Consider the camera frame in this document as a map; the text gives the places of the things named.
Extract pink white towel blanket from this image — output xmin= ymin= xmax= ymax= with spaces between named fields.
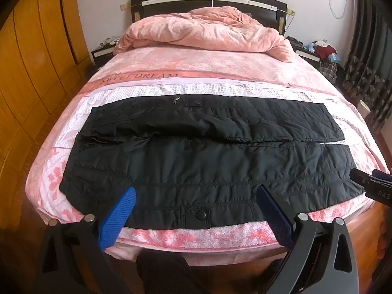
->
xmin=26 ymin=81 xmax=391 ymax=252

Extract pink plush bed sheet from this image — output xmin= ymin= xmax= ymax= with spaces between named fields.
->
xmin=89 ymin=41 xmax=343 ymax=95

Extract red cloth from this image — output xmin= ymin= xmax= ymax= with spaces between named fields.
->
xmin=314 ymin=45 xmax=338 ymax=59

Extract dark patterned curtain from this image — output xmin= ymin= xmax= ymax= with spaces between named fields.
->
xmin=341 ymin=0 xmax=392 ymax=137

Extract wooden wardrobe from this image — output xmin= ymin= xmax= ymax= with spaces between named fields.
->
xmin=0 ymin=0 xmax=94 ymax=230

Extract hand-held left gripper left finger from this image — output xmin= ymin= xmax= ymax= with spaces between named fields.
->
xmin=40 ymin=186 xmax=137 ymax=294

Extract plaid cloth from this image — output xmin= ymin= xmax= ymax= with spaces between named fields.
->
xmin=319 ymin=59 xmax=338 ymax=82

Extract dark nightstand with white items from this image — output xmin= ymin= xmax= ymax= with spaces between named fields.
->
xmin=91 ymin=35 xmax=123 ymax=67

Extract person's dark trouser leg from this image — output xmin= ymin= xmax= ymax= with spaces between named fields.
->
xmin=135 ymin=245 xmax=201 ymax=294

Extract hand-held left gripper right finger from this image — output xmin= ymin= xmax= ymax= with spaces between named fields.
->
xmin=257 ymin=184 xmax=357 ymax=294

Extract pink crumpled comforter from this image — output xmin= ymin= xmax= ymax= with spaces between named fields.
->
xmin=115 ymin=6 xmax=296 ymax=63

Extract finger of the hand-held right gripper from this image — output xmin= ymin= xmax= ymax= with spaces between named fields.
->
xmin=349 ymin=167 xmax=392 ymax=208
xmin=371 ymin=169 xmax=392 ymax=187

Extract black pants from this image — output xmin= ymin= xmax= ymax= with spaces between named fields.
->
xmin=59 ymin=94 xmax=365 ymax=231

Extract dark wooden headboard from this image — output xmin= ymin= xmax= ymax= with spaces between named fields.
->
xmin=130 ymin=0 xmax=288 ymax=35

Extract white bin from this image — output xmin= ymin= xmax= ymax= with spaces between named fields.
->
xmin=358 ymin=99 xmax=373 ymax=119

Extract dark nightstand with clothes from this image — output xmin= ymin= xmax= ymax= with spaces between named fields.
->
xmin=289 ymin=36 xmax=323 ymax=65

